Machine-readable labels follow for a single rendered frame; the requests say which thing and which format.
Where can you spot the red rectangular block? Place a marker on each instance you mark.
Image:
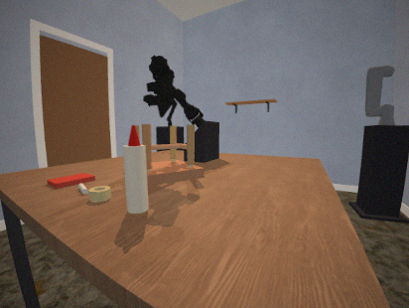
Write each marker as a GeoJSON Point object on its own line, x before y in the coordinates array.
{"type": "Point", "coordinates": [70, 180]}

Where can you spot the white glue bottle with red cap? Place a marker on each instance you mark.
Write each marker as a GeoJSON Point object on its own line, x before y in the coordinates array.
{"type": "Point", "coordinates": [135, 173]}

